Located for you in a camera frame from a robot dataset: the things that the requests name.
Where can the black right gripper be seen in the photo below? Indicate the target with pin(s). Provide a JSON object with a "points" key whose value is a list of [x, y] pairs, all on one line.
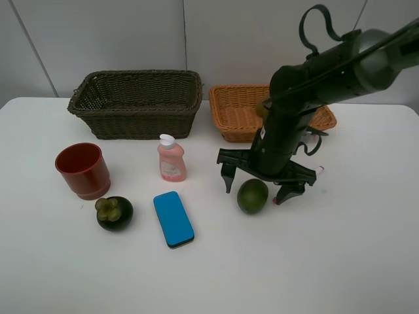
{"points": [[269, 162]]}

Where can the green lime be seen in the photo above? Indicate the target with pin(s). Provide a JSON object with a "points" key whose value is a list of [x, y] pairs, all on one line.
{"points": [[252, 196]]}

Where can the brown kiwi fruit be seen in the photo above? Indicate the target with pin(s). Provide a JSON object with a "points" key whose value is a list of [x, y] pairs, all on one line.
{"points": [[263, 107]]}

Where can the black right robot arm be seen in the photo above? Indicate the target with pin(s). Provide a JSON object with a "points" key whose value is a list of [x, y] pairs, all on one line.
{"points": [[363, 63]]}

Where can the orange wicker basket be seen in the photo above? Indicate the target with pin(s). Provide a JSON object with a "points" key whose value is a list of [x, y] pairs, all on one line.
{"points": [[233, 110]]}

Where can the pink soap bottle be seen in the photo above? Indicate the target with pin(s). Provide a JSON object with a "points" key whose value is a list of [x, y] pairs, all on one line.
{"points": [[171, 162]]}

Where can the blue board eraser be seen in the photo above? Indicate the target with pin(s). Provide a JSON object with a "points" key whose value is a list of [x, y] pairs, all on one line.
{"points": [[173, 219]]}

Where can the dark purple mangosteen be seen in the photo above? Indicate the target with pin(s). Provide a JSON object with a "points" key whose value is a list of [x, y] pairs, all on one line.
{"points": [[114, 214]]}

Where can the dark brown wicker basket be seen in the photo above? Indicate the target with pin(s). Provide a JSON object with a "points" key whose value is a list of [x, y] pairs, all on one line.
{"points": [[138, 105]]}

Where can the red plastic cup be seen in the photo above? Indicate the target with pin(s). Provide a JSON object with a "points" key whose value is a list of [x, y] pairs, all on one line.
{"points": [[84, 169]]}

